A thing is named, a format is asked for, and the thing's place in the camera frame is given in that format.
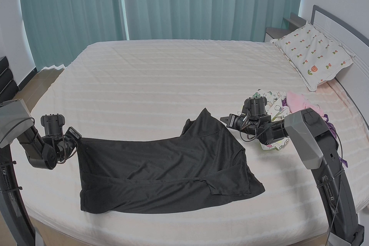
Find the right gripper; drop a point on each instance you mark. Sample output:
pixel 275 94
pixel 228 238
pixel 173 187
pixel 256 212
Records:
pixel 243 123

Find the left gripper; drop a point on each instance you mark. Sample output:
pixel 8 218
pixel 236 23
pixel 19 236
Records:
pixel 66 146

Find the black T-shirt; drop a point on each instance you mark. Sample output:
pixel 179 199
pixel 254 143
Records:
pixel 161 170

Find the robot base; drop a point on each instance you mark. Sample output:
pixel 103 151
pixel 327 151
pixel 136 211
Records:
pixel 334 239

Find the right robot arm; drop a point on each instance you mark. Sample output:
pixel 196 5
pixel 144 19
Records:
pixel 308 135

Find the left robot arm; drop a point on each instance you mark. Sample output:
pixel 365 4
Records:
pixel 34 149

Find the bed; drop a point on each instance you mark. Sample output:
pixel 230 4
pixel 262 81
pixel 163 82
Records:
pixel 173 80

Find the white printed pyjamas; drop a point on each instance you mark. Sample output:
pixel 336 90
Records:
pixel 274 103

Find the pink garment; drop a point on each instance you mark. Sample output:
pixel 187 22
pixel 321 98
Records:
pixel 299 100

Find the black chest of drawers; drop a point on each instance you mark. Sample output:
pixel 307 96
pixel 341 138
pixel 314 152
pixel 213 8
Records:
pixel 7 77

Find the grey bedside table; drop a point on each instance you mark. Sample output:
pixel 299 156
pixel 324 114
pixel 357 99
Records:
pixel 275 33

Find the purple garment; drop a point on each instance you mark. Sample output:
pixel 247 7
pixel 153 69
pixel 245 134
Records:
pixel 338 141

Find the white printed pillow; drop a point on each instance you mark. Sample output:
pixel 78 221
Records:
pixel 314 54

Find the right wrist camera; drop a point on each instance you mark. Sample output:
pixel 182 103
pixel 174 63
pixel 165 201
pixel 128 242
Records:
pixel 233 121

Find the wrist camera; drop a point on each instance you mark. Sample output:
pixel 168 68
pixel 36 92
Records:
pixel 73 134
pixel 233 121

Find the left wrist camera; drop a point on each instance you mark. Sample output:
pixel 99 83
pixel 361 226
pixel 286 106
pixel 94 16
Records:
pixel 73 134

